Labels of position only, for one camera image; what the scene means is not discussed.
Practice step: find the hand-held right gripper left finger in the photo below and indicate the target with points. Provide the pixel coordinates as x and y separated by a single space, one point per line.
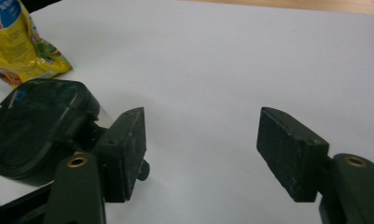
122 155

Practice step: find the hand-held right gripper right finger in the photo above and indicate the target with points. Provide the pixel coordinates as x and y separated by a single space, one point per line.
290 155

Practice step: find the yellow seasoning pouch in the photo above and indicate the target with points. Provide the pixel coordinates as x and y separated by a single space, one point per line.
16 46

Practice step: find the clear seasoning jar black lid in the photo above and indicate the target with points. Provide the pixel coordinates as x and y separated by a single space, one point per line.
35 124

